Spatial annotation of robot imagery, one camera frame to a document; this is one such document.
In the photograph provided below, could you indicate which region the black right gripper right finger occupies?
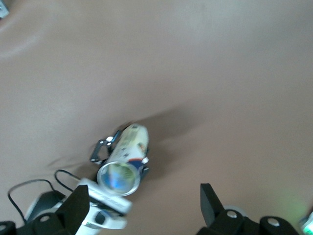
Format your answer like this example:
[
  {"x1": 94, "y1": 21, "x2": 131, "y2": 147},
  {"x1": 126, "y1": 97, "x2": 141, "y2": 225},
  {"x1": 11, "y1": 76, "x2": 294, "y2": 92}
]
[{"x1": 197, "y1": 183, "x2": 262, "y2": 235}]

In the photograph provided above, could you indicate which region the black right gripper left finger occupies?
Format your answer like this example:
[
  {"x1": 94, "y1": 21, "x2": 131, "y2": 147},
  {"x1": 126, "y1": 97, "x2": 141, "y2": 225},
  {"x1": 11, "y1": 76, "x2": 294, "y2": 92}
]
[{"x1": 17, "y1": 185, "x2": 89, "y2": 235}]

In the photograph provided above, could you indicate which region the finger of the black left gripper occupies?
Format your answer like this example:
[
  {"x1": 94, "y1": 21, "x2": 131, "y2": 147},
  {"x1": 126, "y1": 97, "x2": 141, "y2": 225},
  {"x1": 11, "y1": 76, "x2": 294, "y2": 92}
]
[
  {"x1": 89, "y1": 130, "x2": 122, "y2": 164},
  {"x1": 139, "y1": 156, "x2": 150, "y2": 178}
]

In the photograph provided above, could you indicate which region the clear plastic tennis ball can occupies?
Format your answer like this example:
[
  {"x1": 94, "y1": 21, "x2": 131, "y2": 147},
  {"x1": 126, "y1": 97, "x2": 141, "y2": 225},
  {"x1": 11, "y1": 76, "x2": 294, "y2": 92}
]
[{"x1": 96, "y1": 123, "x2": 150, "y2": 198}]

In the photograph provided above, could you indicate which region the grey metal table clamp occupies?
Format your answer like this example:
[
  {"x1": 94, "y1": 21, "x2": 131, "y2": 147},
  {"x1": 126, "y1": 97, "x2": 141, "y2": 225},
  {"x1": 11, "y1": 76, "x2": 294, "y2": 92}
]
[{"x1": 0, "y1": 4, "x2": 10, "y2": 20}]

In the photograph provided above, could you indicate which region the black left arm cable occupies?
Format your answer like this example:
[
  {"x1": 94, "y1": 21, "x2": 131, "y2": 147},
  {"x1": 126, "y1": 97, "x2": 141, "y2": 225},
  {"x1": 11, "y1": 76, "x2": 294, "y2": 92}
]
[{"x1": 7, "y1": 168, "x2": 83, "y2": 223}]

